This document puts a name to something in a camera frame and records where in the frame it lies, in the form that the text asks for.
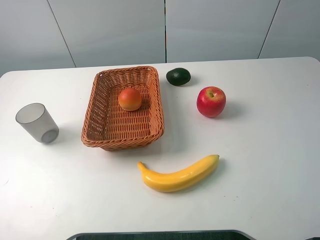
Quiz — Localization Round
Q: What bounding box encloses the orange peach fruit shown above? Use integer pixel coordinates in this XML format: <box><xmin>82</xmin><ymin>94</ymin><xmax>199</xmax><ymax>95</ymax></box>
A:
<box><xmin>118</xmin><ymin>88</ymin><xmax>142</xmax><ymax>112</ymax></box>

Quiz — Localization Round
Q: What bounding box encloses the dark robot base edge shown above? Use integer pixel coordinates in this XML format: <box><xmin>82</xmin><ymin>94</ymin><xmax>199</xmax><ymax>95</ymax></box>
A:
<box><xmin>69</xmin><ymin>230</ymin><xmax>253</xmax><ymax>240</ymax></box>

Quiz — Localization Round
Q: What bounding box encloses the brown wicker basket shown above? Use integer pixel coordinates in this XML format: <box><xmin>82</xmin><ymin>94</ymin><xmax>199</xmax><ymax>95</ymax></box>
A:
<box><xmin>81</xmin><ymin>66</ymin><xmax>165</xmax><ymax>151</ymax></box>

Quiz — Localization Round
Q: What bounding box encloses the dark green avocado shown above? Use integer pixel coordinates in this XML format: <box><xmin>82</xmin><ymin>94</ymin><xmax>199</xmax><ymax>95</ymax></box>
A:
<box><xmin>166</xmin><ymin>67</ymin><xmax>191</xmax><ymax>86</ymax></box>

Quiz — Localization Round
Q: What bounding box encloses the red apple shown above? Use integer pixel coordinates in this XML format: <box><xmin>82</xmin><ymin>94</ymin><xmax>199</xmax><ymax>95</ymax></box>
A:
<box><xmin>196</xmin><ymin>86</ymin><xmax>227</xmax><ymax>118</ymax></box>

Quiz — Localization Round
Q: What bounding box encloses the yellow banana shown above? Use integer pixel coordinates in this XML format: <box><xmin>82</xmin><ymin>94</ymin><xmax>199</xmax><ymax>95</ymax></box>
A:
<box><xmin>137</xmin><ymin>154</ymin><xmax>220</xmax><ymax>193</ymax></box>

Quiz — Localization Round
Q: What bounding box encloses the grey translucent plastic cup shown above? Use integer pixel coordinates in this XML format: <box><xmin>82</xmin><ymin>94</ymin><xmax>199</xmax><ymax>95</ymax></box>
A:
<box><xmin>15</xmin><ymin>102</ymin><xmax>59</xmax><ymax>144</ymax></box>

